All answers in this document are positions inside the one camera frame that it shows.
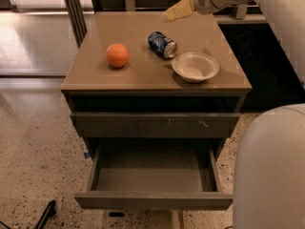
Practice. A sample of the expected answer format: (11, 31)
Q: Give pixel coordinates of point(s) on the blue tape piece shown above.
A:
(87, 155)

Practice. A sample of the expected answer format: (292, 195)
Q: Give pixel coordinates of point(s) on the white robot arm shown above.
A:
(269, 173)

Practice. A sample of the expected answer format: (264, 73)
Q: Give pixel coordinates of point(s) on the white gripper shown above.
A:
(205, 0)

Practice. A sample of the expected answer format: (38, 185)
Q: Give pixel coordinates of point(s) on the white paper bowl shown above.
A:
(195, 67)

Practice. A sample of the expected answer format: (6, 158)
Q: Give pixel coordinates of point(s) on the brown drawer cabinet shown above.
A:
(147, 84)

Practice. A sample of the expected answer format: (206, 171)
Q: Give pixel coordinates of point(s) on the black object on floor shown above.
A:
(48, 213)

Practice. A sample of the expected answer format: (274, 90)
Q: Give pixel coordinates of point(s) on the open middle drawer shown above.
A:
(160, 174)

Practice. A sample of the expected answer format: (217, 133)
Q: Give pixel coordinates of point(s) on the metal window frame post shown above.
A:
(77, 20)

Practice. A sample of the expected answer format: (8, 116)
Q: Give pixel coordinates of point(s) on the orange fruit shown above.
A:
(117, 55)

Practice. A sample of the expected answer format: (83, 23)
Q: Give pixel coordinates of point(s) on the blue pepsi can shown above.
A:
(162, 45)

